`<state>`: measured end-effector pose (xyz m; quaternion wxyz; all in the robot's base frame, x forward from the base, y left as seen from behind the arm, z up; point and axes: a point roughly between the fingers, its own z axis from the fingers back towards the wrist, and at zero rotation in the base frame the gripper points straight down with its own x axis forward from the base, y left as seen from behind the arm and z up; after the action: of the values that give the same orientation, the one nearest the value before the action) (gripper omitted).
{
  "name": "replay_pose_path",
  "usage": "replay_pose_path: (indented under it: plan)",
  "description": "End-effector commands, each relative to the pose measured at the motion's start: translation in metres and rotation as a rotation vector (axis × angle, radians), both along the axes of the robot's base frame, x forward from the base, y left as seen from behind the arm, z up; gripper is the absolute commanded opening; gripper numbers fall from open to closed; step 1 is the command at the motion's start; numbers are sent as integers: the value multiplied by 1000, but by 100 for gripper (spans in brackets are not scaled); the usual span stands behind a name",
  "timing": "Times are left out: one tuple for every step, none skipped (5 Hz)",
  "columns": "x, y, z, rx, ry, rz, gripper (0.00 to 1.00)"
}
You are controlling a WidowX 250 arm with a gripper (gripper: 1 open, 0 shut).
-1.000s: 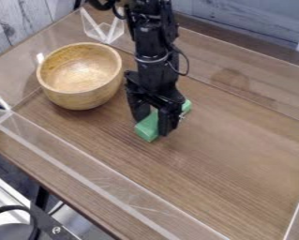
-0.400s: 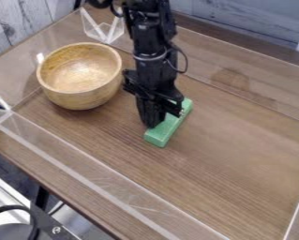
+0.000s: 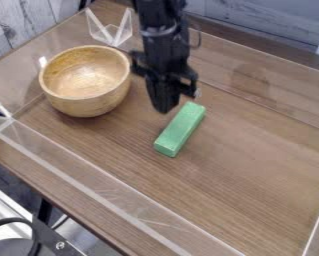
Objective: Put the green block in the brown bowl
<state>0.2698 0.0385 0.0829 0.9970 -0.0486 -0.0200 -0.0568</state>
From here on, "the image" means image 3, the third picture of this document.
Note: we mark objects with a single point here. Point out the clear acrylic enclosure wall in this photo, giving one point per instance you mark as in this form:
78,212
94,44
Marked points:
238,195

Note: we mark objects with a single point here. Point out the green rectangular block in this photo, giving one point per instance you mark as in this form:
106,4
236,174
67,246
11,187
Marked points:
180,129

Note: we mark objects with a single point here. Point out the black table leg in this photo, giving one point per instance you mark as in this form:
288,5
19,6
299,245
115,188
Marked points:
45,211

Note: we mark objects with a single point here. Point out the black metal bracket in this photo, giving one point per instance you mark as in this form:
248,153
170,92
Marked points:
51,243

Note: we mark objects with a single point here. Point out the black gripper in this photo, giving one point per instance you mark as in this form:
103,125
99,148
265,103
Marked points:
162,64

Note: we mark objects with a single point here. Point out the brown wooden bowl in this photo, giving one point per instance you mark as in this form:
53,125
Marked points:
86,80

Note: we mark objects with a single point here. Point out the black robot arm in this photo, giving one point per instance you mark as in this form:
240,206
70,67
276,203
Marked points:
162,15

